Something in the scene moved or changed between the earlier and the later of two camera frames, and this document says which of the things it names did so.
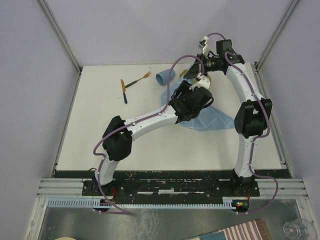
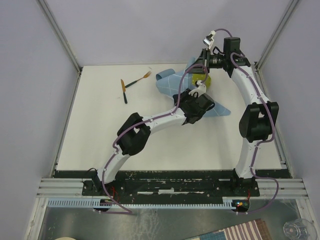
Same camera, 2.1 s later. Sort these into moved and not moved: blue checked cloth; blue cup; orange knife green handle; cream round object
Moved: blue checked cloth
Not moved: orange knife green handle; cream round object; blue cup
